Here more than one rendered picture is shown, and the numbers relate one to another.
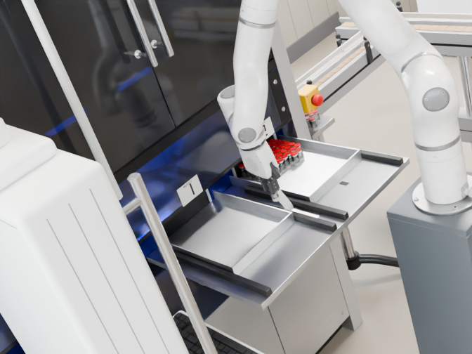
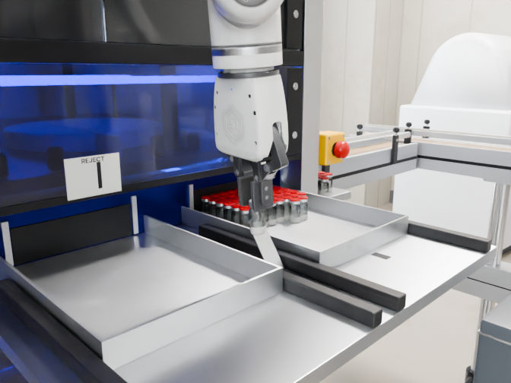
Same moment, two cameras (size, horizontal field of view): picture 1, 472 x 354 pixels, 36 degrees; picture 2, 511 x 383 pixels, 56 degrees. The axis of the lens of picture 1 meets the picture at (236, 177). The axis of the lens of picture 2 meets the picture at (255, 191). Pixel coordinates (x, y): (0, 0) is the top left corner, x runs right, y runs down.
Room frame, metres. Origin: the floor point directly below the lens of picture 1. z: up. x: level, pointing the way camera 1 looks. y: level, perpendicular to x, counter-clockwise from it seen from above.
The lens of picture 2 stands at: (1.15, 0.00, 1.17)
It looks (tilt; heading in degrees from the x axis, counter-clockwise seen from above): 14 degrees down; 352
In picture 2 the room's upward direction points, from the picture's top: straight up
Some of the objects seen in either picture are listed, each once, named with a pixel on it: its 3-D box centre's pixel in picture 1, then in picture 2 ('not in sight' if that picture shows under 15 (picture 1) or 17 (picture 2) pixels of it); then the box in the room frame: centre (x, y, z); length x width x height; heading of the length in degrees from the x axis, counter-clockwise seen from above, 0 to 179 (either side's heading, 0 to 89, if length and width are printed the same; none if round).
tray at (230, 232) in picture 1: (223, 230); (131, 270); (1.79, 0.09, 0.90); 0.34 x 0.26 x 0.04; 37
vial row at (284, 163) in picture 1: (284, 163); (274, 211); (2.03, -0.16, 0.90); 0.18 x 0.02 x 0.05; 127
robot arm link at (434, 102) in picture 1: (432, 105); not in sight; (1.60, -0.53, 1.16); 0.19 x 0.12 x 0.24; 168
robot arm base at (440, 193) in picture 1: (442, 167); not in sight; (1.64, -0.54, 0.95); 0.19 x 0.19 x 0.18
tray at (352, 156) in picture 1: (294, 167); (290, 219); (1.99, -0.19, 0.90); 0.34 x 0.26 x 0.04; 37
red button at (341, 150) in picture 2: (316, 100); (340, 149); (2.20, -0.34, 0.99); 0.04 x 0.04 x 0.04; 37
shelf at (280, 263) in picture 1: (279, 209); (252, 269); (1.84, -0.09, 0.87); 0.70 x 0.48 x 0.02; 127
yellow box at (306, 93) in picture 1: (306, 98); (324, 147); (2.24, -0.32, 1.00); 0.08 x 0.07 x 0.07; 37
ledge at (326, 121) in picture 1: (308, 126); (312, 194); (2.28, -0.30, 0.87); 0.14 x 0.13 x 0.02; 37
